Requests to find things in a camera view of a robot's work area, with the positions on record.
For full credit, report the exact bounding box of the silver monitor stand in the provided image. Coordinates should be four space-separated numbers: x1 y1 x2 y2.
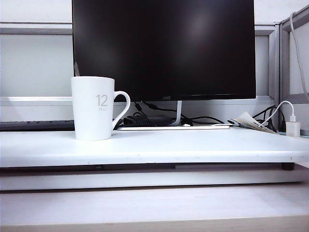
115 100 230 131

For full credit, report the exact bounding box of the thin white USB cable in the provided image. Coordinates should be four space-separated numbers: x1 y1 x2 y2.
262 100 296 127

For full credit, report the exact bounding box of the black power adapter brick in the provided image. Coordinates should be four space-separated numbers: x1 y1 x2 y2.
123 115 171 126

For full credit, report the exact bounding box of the white USB wall charger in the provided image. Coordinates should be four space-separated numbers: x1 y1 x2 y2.
285 121 302 138

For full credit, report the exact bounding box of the long looped black cable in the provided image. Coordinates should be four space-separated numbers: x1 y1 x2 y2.
181 115 234 127

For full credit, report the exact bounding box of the thin black cable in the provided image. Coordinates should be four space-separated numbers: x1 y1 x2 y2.
134 101 143 117

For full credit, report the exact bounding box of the thick white cable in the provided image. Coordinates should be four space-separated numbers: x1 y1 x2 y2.
289 11 309 102

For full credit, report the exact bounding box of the black AOC computer monitor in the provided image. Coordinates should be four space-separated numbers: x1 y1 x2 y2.
71 0 257 102

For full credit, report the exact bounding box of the folded paper booklet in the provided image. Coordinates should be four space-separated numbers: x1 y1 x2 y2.
227 111 279 134

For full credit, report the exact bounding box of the black computer keyboard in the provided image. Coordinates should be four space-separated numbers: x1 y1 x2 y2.
0 119 76 132

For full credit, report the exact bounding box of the thick black cable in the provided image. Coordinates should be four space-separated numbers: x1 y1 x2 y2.
144 101 178 114

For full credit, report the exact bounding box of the white mug printed 12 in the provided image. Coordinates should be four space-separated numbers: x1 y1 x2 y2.
70 75 131 141

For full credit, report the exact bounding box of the white paper sheet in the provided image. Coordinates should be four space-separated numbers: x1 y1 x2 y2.
0 127 309 169

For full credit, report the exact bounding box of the grey partition frame post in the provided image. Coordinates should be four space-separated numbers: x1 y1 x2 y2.
267 20 290 128

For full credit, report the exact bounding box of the bundle of black cables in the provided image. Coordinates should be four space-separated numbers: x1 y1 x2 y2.
252 105 281 133

